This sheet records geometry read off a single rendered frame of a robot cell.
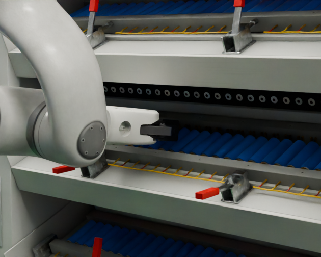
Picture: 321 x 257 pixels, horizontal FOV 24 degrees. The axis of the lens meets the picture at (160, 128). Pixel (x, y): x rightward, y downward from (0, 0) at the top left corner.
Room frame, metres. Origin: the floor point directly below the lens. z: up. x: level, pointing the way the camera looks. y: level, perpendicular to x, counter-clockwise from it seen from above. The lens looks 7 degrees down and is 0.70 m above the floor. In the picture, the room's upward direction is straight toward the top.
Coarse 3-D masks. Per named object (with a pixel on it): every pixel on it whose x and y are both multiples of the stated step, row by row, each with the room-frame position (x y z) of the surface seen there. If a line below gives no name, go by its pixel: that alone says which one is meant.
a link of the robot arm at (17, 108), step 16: (0, 96) 0.86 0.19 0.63; (16, 96) 0.87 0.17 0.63; (32, 96) 0.88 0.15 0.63; (0, 112) 0.85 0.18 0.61; (16, 112) 0.85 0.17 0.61; (32, 112) 0.87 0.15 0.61; (0, 128) 0.85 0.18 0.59; (16, 128) 0.85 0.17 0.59; (32, 128) 0.86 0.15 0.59; (0, 144) 0.85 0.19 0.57; (16, 144) 0.86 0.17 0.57; (32, 144) 0.86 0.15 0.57
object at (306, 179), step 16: (128, 160) 1.11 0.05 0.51; (144, 160) 1.09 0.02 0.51; (160, 160) 1.07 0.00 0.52; (176, 160) 1.05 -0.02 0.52; (192, 160) 1.03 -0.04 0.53; (208, 160) 1.02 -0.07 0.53; (224, 160) 1.01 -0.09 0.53; (224, 176) 0.99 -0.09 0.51; (256, 176) 0.96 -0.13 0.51; (272, 176) 0.95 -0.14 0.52; (288, 176) 0.93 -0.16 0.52; (304, 176) 0.91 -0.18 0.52; (320, 176) 0.90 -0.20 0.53; (288, 192) 0.91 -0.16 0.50
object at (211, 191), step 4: (228, 176) 0.95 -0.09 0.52; (232, 176) 0.94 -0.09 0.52; (228, 180) 0.95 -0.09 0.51; (232, 180) 0.94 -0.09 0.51; (228, 184) 0.95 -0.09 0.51; (232, 184) 0.94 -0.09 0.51; (208, 188) 0.92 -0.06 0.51; (212, 188) 0.92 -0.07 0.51; (216, 188) 0.92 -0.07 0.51; (220, 188) 0.92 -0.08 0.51; (224, 188) 0.93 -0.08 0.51; (228, 188) 0.93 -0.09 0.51; (196, 192) 0.90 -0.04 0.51; (200, 192) 0.90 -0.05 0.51; (204, 192) 0.90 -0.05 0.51; (208, 192) 0.90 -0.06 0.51; (212, 192) 0.91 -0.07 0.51; (216, 192) 0.91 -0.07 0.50; (196, 196) 0.90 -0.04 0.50; (200, 196) 0.89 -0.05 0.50; (204, 196) 0.89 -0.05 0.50; (208, 196) 0.90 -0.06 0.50
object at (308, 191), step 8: (112, 160) 1.14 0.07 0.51; (144, 168) 1.09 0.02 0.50; (152, 168) 1.08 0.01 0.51; (160, 168) 1.07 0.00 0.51; (192, 176) 1.03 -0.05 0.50; (200, 176) 1.02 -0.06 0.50; (208, 176) 1.01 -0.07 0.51; (216, 176) 1.01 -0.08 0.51; (256, 184) 0.96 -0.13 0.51; (264, 184) 0.95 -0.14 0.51; (272, 184) 0.95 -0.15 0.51; (296, 192) 0.92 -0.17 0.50; (304, 192) 0.91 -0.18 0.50; (312, 192) 0.91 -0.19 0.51; (320, 192) 0.90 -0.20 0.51
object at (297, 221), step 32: (32, 160) 1.23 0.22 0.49; (64, 192) 1.16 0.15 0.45; (96, 192) 1.10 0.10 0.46; (128, 192) 1.06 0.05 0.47; (160, 192) 1.02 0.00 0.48; (192, 192) 0.99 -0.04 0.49; (256, 192) 0.95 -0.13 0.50; (192, 224) 0.99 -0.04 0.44; (224, 224) 0.95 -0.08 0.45; (256, 224) 0.92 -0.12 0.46; (288, 224) 0.88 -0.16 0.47; (320, 224) 0.85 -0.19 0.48
